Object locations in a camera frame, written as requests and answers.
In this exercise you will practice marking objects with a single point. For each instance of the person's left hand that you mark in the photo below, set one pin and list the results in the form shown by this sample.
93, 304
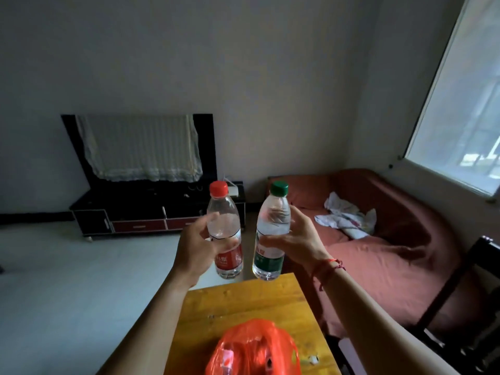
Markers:
193, 253

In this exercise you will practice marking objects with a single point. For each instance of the white router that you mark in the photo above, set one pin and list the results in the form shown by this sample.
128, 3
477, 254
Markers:
233, 189

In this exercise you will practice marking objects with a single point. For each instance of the black television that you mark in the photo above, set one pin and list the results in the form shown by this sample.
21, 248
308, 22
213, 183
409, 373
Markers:
207, 144

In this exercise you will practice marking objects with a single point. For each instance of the white lace cover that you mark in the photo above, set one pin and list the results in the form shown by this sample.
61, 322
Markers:
140, 148

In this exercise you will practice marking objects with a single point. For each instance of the black television stand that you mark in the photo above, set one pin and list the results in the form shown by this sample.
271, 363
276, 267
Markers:
136, 206

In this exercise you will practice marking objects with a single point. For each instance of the yellow wooden table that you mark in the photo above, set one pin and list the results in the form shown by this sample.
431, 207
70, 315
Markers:
242, 300

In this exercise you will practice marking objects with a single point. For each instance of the green cap water bottle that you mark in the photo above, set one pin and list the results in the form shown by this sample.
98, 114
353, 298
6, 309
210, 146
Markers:
273, 214

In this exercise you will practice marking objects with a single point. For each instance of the sofa with red cover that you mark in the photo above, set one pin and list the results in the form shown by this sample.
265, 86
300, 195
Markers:
390, 261

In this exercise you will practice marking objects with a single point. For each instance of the orange plastic bag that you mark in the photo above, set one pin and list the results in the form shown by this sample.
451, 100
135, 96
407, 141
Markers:
250, 343

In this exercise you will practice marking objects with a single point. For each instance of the person's right forearm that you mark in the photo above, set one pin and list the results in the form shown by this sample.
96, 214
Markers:
379, 331

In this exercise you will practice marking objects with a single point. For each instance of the white crumpled clothes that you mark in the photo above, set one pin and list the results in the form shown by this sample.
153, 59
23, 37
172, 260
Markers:
343, 218

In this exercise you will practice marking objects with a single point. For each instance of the dark wooden chair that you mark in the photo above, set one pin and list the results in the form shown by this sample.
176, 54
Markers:
468, 308

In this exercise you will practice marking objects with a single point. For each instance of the small white wrapper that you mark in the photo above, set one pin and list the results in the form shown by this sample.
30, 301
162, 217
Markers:
313, 359

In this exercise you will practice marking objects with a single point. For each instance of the person's right hand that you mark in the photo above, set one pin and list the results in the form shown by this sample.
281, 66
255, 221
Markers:
302, 242

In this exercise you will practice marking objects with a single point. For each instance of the barred living room window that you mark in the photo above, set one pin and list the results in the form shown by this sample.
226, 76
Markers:
461, 105

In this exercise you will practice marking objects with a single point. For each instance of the person's left forearm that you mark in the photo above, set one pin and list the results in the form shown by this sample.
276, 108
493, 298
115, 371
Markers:
152, 331

